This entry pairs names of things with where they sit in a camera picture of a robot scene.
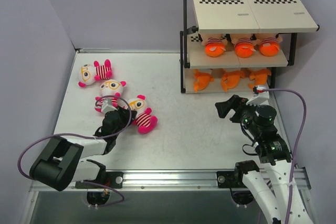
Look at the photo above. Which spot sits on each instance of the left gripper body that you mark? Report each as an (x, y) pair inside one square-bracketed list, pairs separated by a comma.
[(122, 114)]

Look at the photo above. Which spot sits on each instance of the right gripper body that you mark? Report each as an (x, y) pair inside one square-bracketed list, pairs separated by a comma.
[(238, 109)]

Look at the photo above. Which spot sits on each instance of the white pink glasses plush front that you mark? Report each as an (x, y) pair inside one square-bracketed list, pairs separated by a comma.
[(144, 119)]

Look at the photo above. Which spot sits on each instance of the white pink glasses plush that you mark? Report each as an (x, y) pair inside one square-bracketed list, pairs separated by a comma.
[(144, 119), (110, 87)]

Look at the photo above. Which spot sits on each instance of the orange shark plush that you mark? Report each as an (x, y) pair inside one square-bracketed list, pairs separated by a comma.
[(230, 79), (260, 77), (202, 78)]

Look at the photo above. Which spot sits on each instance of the orange shark plush back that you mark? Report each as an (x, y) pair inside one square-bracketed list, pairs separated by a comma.
[(202, 78)]

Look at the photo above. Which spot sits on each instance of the peach boy plush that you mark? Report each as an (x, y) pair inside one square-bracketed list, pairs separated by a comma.
[(268, 44), (244, 46), (214, 44)]

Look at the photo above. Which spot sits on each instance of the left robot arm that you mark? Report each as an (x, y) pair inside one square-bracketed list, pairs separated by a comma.
[(66, 160)]

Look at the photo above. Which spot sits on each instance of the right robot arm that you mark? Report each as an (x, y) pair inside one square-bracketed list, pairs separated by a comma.
[(271, 183)]

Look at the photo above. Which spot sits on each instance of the cream black three-tier shelf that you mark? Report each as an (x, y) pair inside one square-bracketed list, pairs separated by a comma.
[(287, 18)]

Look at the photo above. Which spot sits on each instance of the white pink striped plush back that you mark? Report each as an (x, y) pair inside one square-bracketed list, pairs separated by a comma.
[(88, 74)]

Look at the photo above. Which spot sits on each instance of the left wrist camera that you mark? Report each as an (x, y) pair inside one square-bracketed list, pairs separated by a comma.
[(107, 105)]

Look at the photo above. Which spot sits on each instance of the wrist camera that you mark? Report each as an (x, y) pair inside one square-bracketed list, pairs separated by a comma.
[(107, 105), (261, 95)]

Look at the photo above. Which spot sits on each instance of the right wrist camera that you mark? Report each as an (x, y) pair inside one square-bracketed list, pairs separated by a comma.
[(261, 95)]

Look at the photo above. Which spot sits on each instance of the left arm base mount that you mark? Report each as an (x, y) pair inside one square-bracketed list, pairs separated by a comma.
[(110, 179)]

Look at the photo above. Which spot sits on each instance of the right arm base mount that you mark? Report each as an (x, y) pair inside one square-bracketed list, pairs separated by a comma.
[(226, 179)]

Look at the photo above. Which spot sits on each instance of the aluminium front rail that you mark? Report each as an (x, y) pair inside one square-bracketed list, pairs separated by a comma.
[(172, 180)]

